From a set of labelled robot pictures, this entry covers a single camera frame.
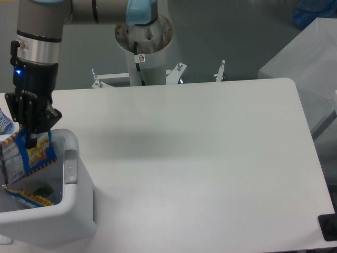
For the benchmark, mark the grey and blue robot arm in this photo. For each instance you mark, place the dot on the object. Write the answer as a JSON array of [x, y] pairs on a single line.
[[35, 52]]

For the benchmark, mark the silver clamp bolt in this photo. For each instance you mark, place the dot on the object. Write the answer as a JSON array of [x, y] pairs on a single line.
[[220, 75]]

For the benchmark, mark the white trash can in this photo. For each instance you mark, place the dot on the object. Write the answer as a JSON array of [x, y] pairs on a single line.
[[73, 218]]

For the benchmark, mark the black device at table edge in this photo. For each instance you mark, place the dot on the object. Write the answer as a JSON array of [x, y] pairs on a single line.
[[328, 226]]

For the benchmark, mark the blue snack bag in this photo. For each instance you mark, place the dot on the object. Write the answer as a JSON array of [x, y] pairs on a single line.
[[18, 163]]

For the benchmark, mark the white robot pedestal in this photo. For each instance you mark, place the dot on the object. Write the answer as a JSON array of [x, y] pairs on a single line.
[[145, 50]]

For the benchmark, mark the grey covered box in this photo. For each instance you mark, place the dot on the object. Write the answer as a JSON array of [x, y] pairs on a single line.
[[310, 61]]

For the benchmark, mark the clear plastic water bottle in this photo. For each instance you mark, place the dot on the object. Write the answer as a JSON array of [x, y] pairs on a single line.
[[56, 196]]

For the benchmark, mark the blue bag in corner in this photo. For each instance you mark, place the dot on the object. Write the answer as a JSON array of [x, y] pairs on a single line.
[[305, 12]]

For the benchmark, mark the blue labelled bottle at edge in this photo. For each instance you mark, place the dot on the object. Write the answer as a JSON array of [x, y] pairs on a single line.
[[6, 124]]

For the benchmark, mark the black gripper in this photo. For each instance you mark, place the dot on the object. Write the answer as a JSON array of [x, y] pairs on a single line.
[[30, 105]]

